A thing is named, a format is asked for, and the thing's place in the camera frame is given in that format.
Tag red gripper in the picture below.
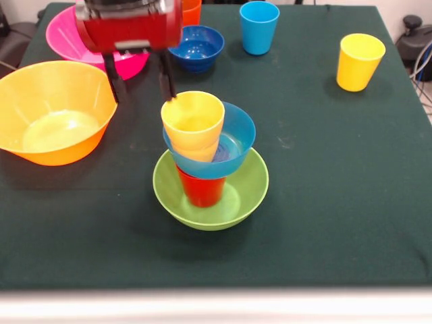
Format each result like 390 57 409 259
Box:
76 0 185 104

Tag dark blue plastic bowl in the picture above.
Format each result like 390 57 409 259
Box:
167 25 225 74

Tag amber yellow plastic cup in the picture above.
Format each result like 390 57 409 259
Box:
170 134 221 163

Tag light blue plastic bowl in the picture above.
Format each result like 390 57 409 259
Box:
162 101 257 179

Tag red plastic cup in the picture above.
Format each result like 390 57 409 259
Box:
177 167 227 209

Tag green plastic bowl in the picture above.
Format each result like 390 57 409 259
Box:
153 148 270 232

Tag orange plastic cup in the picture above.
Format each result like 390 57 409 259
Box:
182 0 203 26

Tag large pink plastic bowl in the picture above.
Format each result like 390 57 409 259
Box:
45 5 151 81

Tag large yellow-orange plastic bowl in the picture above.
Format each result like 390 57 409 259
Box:
0 60 119 167

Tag light blue plastic cup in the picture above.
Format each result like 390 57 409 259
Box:
239 1 281 56

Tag dark green table cloth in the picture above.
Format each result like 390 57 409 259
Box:
0 2 432 290

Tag tangle of cables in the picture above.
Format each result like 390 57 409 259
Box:
410 40 432 115

